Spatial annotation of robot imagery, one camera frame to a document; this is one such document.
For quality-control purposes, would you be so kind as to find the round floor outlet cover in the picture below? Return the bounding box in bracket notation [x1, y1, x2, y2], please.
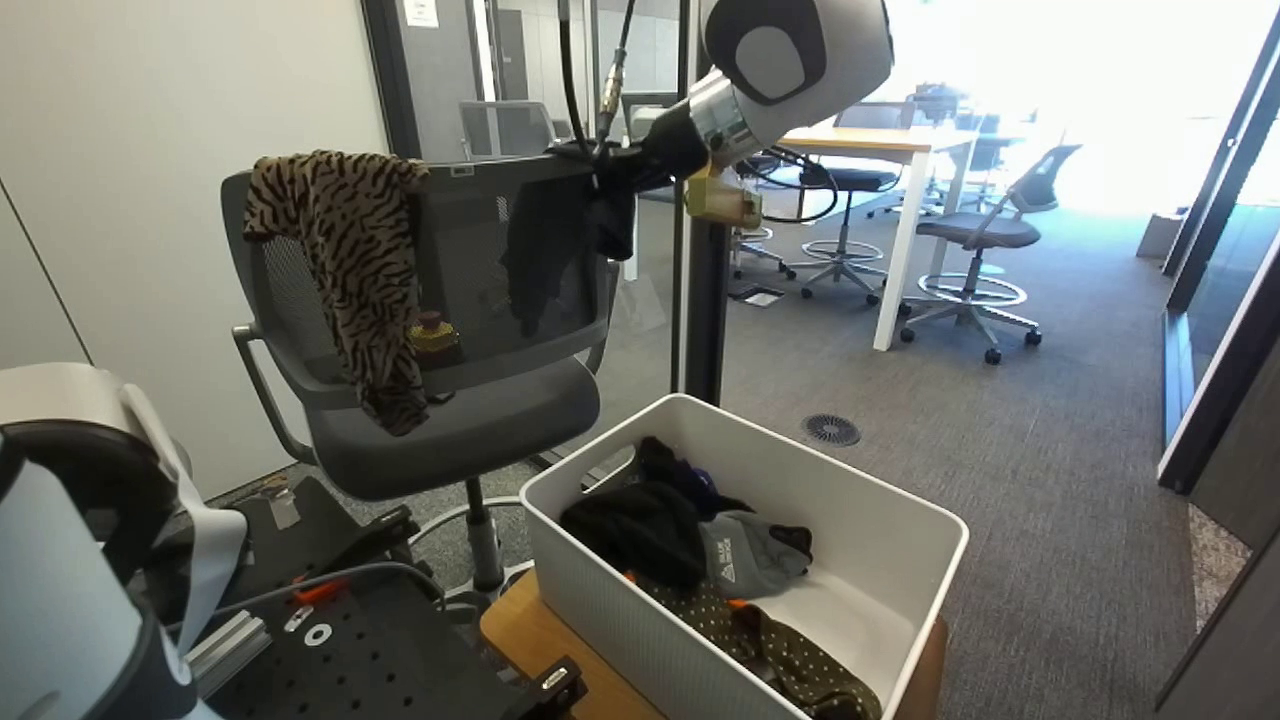
[803, 411, 858, 444]

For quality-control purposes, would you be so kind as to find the grey foreground robot housing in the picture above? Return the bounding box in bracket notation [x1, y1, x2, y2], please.
[0, 359, 249, 720]

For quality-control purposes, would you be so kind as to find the grey swivel office chair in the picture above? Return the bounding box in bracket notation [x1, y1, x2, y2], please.
[895, 141, 1084, 366]

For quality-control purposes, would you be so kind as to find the olive dotted cloth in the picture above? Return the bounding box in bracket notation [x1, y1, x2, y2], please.
[636, 579, 883, 720]

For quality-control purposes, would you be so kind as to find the leopard print cloth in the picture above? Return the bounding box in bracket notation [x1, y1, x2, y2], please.
[238, 148, 429, 437]

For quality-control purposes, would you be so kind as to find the wooden white desk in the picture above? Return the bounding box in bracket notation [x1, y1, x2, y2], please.
[774, 122, 970, 353]

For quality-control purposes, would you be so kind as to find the black stool chair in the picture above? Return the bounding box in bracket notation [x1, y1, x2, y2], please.
[735, 148, 900, 303]

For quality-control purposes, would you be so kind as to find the white plastic box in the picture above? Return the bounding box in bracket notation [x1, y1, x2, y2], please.
[517, 388, 970, 720]

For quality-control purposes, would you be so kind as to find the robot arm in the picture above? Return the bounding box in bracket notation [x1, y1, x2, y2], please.
[551, 0, 895, 195]

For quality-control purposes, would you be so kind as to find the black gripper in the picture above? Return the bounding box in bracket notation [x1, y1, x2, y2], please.
[556, 141, 696, 195]

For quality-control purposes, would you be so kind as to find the grey cloth in box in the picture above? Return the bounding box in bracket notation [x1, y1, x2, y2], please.
[700, 510, 812, 598]

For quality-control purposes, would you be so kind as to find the black garment in box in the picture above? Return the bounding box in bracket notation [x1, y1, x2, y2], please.
[559, 437, 732, 589]

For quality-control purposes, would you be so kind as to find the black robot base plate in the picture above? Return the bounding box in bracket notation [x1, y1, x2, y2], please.
[208, 475, 586, 720]

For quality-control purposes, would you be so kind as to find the black cloth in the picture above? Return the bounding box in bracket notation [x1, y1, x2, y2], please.
[499, 167, 633, 335]

